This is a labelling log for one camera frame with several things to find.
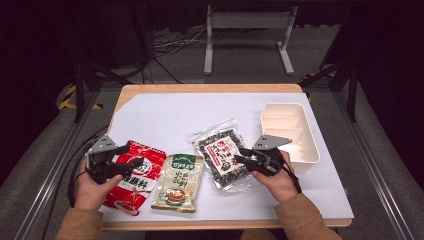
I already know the white metal stand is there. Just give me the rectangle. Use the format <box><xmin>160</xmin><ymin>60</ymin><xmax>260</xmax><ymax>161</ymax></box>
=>
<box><xmin>203</xmin><ymin>4</ymin><xmax>299</xmax><ymax>76</ymax></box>

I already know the white plastic divided container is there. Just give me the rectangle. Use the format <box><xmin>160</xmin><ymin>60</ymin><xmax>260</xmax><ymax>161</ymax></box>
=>
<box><xmin>259</xmin><ymin>102</ymin><xmax>321</xmax><ymax>174</ymax></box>

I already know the bundle of floor cables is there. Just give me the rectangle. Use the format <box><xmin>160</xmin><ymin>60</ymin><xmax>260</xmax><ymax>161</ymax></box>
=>
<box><xmin>141</xmin><ymin>27</ymin><xmax>209</xmax><ymax>85</ymax></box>

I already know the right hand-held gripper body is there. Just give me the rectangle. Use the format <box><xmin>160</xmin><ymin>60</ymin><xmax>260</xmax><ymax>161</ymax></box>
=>
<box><xmin>247</xmin><ymin>133</ymin><xmax>294</xmax><ymax>177</ymax></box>

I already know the clear seaweed packet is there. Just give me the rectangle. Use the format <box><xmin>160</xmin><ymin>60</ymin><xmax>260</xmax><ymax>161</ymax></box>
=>
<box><xmin>186</xmin><ymin>118</ymin><xmax>256</xmax><ymax>195</ymax></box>

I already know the person's right hand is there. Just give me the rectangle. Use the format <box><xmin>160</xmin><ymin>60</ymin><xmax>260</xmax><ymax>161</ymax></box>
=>
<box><xmin>251</xmin><ymin>150</ymin><xmax>300</xmax><ymax>204</ymax></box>

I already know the wooden table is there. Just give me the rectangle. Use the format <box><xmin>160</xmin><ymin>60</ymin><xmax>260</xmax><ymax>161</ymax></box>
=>
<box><xmin>100</xmin><ymin>83</ymin><xmax>353</xmax><ymax>231</ymax></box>

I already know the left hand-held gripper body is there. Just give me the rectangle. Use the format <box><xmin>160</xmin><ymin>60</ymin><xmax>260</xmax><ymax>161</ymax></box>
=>
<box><xmin>84</xmin><ymin>133</ymin><xmax>135</xmax><ymax>185</ymax></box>

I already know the left hand-held gripper cable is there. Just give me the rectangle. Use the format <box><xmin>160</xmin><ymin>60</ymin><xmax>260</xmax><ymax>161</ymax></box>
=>
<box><xmin>66</xmin><ymin>124</ymin><xmax>111</xmax><ymax>208</ymax></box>

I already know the white paper mat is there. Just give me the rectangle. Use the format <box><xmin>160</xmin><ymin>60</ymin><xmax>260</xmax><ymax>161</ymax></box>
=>
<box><xmin>98</xmin><ymin>92</ymin><xmax>355</xmax><ymax>223</ymax></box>

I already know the person's left hand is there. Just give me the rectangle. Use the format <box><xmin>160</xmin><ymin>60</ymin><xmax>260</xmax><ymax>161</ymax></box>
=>
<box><xmin>73</xmin><ymin>162</ymin><xmax>125</xmax><ymax>211</ymax></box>

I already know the beige green-topped seasoning packet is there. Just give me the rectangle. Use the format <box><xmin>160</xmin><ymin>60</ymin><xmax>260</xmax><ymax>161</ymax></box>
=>
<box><xmin>150</xmin><ymin>153</ymin><xmax>205</xmax><ymax>214</ymax></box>

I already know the black metal stand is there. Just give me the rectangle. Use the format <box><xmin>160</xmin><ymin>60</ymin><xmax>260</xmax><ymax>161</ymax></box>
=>
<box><xmin>299</xmin><ymin>6</ymin><xmax>360</xmax><ymax>124</ymax></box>
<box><xmin>70</xmin><ymin>0</ymin><xmax>134</xmax><ymax>124</ymax></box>

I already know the red seasoning packet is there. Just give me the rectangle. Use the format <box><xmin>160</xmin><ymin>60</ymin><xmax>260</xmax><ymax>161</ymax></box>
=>
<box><xmin>103</xmin><ymin>139</ymin><xmax>168</xmax><ymax>217</ymax></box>

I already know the hand-held gripper cable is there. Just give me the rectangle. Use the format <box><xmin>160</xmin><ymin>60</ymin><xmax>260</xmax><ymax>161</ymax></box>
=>
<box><xmin>279</xmin><ymin>155</ymin><xmax>303</xmax><ymax>195</ymax></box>
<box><xmin>66</xmin><ymin>124</ymin><xmax>111</xmax><ymax>208</ymax></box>

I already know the right hand-held gripper cable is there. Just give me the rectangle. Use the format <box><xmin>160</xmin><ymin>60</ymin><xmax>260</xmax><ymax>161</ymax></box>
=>
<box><xmin>279</xmin><ymin>155</ymin><xmax>303</xmax><ymax>195</ymax></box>

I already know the yellow black hazard tape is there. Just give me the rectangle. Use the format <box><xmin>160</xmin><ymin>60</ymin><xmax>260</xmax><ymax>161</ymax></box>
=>
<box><xmin>58</xmin><ymin>84</ymin><xmax>103</xmax><ymax>111</ymax></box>

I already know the aluminium rail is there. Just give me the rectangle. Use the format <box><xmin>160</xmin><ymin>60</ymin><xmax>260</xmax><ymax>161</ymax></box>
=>
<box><xmin>13</xmin><ymin>89</ymin><xmax>102</xmax><ymax>240</ymax></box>
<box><xmin>333</xmin><ymin>89</ymin><xmax>416</xmax><ymax>240</ymax></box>

